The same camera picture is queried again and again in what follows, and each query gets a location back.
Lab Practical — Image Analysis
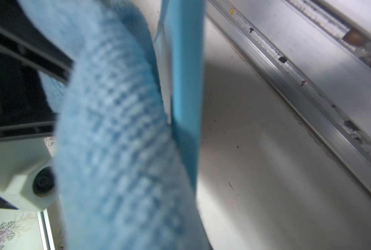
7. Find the blue framed drawing tablet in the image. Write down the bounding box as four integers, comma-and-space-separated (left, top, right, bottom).
153, 1, 205, 190

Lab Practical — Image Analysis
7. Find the light blue microfiber cloth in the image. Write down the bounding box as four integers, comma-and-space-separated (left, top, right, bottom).
20, 1, 210, 250

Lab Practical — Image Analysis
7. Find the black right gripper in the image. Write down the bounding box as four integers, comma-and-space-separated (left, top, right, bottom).
0, 1, 72, 141

